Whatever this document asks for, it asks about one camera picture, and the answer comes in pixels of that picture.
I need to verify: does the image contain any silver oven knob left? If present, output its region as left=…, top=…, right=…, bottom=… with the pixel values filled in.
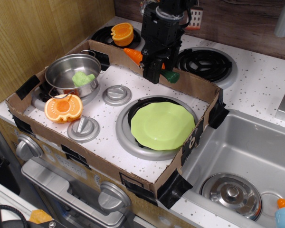
left=16, top=134, right=44, bottom=161

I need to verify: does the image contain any silver oven knob right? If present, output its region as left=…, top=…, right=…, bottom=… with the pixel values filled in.
left=98, top=181, right=131, bottom=213

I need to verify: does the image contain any green toy vegetable in pot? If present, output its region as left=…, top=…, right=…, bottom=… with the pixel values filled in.
left=72, top=71, right=95, bottom=87

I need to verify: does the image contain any silver stove knob front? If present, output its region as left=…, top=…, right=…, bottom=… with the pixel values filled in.
left=67, top=116, right=100, bottom=143

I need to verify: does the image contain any grey toy sink basin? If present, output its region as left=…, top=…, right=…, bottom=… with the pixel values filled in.
left=182, top=110, right=285, bottom=228

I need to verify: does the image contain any yellow sponge piece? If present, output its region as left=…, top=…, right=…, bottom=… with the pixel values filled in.
left=29, top=209, right=53, bottom=224

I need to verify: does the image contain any black coil burner right rear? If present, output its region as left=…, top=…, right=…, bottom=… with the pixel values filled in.
left=175, top=47, right=238, bottom=89

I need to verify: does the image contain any orange toy half on burner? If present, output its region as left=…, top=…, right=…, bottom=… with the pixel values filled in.
left=111, top=22, right=134, bottom=47

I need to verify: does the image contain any hanging metal strainer ladle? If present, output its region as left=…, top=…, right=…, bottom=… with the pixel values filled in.
left=139, top=0, right=148, bottom=16

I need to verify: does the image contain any orange toy carrot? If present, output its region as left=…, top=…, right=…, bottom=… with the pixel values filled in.
left=123, top=48, right=180, bottom=84

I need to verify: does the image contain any blue and orange toy bottle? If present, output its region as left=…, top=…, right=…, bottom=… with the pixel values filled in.
left=275, top=199, right=285, bottom=228

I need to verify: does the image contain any small steel pot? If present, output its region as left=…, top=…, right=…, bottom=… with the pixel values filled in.
left=45, top=54, right=101, bottom=97

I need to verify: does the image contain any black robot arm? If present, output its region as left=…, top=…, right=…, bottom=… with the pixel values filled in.
left=141, top=0, right=197, bottom=84

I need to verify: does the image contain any silver stove knob centre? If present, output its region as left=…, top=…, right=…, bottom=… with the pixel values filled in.
left=102, top=85, right=132, bottom=106

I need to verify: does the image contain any steel pot lid in sink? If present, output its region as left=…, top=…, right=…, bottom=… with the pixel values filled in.
left=199, top=173, right=262, bottom=221

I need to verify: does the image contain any black coil burner left rear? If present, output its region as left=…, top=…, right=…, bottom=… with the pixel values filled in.
left=88, top=26, right=145, bottom=51

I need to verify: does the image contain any burner under green plate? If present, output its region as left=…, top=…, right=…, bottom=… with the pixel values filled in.
left=115, top=95, right=198, bottom=161

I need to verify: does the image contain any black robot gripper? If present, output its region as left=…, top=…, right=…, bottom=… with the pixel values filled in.
left=141, top=2, right=186, bottom=84

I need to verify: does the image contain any light green plastic plate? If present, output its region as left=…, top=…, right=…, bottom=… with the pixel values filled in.
left=131, top=102, right=196, bottom=151

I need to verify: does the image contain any silver stove knob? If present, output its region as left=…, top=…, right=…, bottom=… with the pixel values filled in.
left=67, top=116, right=100, bottom=143
left=102, top=85, right=132, bottom=106

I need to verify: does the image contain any silver oven knob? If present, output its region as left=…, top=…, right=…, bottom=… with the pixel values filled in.
left=16, top=134, right=44, bottom=161
left=98, top=181, right=131, bottom=213

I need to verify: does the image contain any silver oven door handle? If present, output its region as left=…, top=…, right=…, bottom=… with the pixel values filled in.
left=21, top=160, right=127, bottom=228

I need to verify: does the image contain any cardboard fence with black tape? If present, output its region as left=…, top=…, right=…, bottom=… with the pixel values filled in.
left=6, top=40, right=228, bottom=209

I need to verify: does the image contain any black coil burner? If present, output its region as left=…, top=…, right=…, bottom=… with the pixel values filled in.
left=88, top=26, right=145, bottom=51
left=175, top=47, right=238, bottom=89

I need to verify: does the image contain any hanging metal slotted spatula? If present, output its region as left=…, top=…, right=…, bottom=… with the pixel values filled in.
left=185, top=6, right=203, bottom=30

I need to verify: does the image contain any burner under steel pot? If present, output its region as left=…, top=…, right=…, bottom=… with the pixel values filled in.
left=32, top=82, right=100, bottom=111

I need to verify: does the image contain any orange toy half near front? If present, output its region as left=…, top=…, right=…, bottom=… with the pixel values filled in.
left=44, top=94, right=83, bottom=124

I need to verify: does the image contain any black cable bottom left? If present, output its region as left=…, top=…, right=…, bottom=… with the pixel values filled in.
left=0, top=204, right=29, bottom=228

